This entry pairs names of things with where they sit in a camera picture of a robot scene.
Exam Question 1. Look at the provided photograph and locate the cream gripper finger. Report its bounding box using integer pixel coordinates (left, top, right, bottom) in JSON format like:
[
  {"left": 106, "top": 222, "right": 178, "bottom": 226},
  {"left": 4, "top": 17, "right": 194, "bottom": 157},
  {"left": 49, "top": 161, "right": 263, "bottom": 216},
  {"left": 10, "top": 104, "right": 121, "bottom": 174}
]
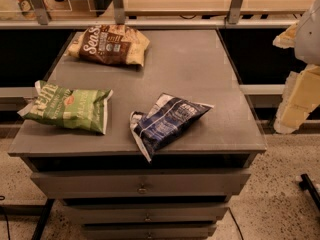
[
  {"left": 273, "top": 64, "right": 320, "bottom": 134},
  {"left": 273, "top": 23, "right": 298, "bottom": 49}
]

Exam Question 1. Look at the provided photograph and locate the brown chip bag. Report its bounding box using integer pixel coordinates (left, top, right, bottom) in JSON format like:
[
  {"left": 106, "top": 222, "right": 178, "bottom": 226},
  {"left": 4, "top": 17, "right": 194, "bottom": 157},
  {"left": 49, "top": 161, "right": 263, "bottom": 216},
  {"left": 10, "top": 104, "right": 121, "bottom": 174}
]
[{"left": 67, "top": 25, "right": 150, "bottom": 66}]

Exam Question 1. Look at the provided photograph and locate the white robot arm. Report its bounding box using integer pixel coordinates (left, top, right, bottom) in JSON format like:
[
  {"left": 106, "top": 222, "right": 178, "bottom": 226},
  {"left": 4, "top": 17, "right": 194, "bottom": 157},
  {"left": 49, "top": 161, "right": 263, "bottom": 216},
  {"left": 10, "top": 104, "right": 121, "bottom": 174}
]
[{"left": 273, "top": 0, "right": 320, "bottom": 134}]

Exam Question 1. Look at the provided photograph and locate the blue chip bag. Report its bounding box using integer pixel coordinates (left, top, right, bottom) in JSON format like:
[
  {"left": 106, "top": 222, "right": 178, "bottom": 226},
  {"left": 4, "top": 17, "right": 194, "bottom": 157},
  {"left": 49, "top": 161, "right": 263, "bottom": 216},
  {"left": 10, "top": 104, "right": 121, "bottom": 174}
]
[{"left": 130, "top": 93, "right": 213, "bottom": 162}]

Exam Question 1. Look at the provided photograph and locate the green chip bag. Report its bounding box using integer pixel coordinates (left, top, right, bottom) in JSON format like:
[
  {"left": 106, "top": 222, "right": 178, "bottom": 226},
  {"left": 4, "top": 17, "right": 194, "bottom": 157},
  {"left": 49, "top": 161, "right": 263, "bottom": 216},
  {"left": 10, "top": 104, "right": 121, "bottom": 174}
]
[{"left": 18, "top": 80, "right": 113, "bottom": 134}]

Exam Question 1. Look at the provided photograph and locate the black floor bar right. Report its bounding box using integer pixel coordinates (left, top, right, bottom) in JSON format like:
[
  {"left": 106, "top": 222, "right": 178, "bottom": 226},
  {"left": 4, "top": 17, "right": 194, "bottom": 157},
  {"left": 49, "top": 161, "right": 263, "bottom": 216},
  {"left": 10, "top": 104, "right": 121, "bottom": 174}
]
[{"left": 299, "top": 174, "right": 320, "bottom": 211}]

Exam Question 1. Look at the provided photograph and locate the black floor bar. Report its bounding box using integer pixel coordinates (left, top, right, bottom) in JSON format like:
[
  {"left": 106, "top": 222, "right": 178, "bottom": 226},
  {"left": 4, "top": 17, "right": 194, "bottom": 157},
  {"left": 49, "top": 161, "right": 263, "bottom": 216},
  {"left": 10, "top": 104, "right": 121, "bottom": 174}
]
[
  {"left": 0, "top": 199, "right": 54, "bottom": 240},
  {"left": 299, "top": 174, "right": 320, "bottom": 211}
]

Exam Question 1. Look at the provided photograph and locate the top drawer knob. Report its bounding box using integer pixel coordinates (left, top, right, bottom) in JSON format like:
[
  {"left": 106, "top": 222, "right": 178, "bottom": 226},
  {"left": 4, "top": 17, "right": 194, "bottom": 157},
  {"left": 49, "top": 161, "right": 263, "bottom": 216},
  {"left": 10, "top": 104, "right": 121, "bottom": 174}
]
[{"left": 137, "top": 184, "right": 148, "bottom": 195}]

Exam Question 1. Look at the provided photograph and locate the grey drawer cabinet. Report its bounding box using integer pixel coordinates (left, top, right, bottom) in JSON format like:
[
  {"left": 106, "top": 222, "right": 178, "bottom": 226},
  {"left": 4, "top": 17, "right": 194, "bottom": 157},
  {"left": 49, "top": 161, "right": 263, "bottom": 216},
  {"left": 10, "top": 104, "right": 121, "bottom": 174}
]
[{"left": 7, "top": 29, "right": 268, "bottom": 240}]

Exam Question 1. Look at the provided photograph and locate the wooden shelf with metal posts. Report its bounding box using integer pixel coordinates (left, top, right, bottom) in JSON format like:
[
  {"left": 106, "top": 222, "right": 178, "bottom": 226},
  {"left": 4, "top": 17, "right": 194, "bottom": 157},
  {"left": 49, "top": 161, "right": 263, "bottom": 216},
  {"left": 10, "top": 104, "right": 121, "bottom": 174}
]
[{"left": 0, "top": 0, "right": 315, "bottom": 29}]

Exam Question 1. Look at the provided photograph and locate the black floor bar left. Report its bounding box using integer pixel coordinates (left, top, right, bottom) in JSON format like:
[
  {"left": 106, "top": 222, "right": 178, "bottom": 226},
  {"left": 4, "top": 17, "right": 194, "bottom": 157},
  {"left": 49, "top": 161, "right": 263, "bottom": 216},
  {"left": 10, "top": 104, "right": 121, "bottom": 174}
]
[{"left": 0, "top": 199, "right": 54, "bottom": 240}]

